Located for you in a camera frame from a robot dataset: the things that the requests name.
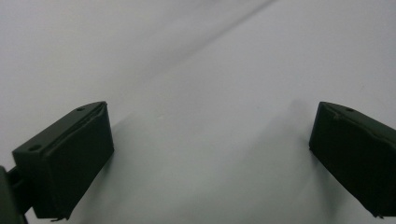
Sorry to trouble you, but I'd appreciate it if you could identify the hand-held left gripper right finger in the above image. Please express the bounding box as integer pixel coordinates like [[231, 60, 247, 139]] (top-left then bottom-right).
[[308, 101, 396, 218]]

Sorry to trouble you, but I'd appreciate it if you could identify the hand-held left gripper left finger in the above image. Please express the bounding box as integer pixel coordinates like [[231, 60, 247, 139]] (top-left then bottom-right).
[[11, 101, 115, 221]]

